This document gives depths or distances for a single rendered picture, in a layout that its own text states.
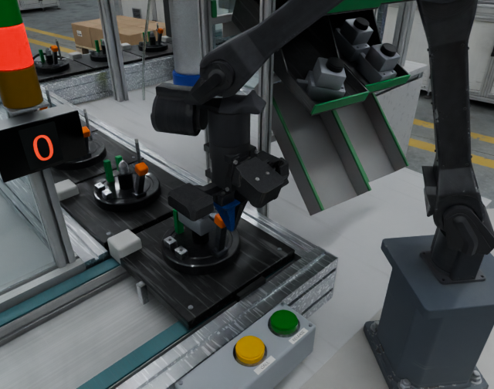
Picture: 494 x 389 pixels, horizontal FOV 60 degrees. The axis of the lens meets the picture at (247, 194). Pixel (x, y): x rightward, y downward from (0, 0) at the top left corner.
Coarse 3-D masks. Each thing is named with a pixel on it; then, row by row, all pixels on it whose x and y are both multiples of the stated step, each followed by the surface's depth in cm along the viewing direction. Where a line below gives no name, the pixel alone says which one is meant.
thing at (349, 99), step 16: (240, 0) 80; (256, 0) 83; (288, 0) 87; (240, 16) 81; (256, 16) 77; (304, 32) 86; (320, 32) 82; (288, 48) 83; (304, 48) 84; (320, 48) 84; (336, 48) 80; (288, 64) 80; (304, 64) 81; (288, 80) 75; (352, 80) 79; (304, 96) 73; (352, 96) 75; (320, 112) 74
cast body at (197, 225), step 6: (198, 186) 71; (216, 210) 72; (180, 216) 73; (186, 222) 72; (192, 222) 71; (198, 222) 69; (204, 222) 70; (210, 222) 71; (192, 228) 72; (198, 228) 70; (204, 228) 70; (210, 228) 71; (198, 234) 71; (204, 234) 71
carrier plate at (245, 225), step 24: (144, 240) 79; (240, 240) 79; (264, 240) 79; (144, 264) 73; (240, 264) 73; (264, 264) 73; (168, 288) 68; (192, 288) 68; (216, 288) 68; (240, 288) 69; (192, 312) 64
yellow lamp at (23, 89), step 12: (0, 72) 53; (12, 72) 53; (24, 72) 54; (0, 84) 54; (12, 84) 54; (24, 84) 54; (36, 84) 56; (12, 96) 54; (24, 96) 55; (36, 96) 56; (12, 108) 55
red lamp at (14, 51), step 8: (0, 32) 50; (8, 32) 51; (16, 32) 51; (24, 32) 53; (0, 40) 51; (8, 40) 51; (16, 40) 52; (24, 40) 53; (0, 48) 51; (8, 48) 51; (16, 48) 52; (24, 48) 53; (0, 56) 52; (8, 56) 52; (16, 56) 52; (24, 56) 53; (0, 64) 52; (8, 64) 52; (16, 64) 53; (24, 64) 53
